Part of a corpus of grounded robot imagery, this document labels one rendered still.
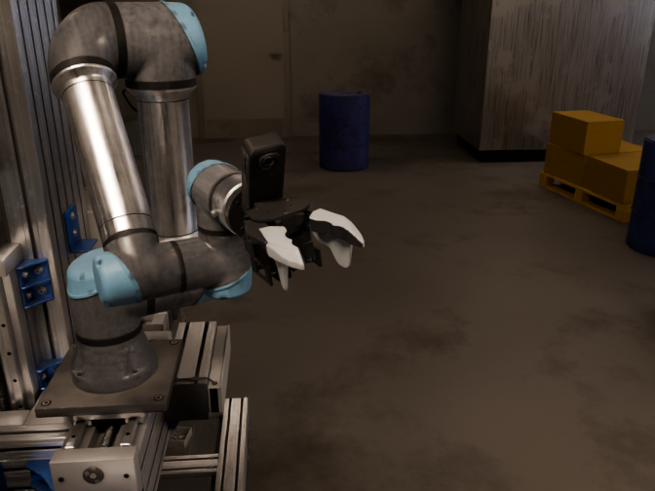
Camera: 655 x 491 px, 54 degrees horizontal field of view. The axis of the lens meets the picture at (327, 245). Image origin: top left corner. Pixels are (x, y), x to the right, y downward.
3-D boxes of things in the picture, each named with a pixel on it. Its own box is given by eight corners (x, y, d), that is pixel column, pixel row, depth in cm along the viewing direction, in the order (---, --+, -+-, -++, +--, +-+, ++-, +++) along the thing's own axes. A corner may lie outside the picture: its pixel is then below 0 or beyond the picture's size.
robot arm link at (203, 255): (172, 291, 96) (165, 222, 92) (241, 276, 101) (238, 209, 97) (189, 313, 89) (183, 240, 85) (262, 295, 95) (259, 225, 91)
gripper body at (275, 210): (327, 267, 77) (282, 236, 86) (319, 201, 73) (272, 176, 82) (271, 289, 73) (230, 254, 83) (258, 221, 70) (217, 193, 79)
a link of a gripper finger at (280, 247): (311, 306, 66) (292, 268, 74) (304, 255, 63) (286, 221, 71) (282, 314, 65) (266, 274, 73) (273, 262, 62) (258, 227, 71)
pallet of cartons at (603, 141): (532, 181, 621) (541, 108, 595) (626, 178, 630) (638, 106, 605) (596, 224, 505) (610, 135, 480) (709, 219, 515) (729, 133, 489)
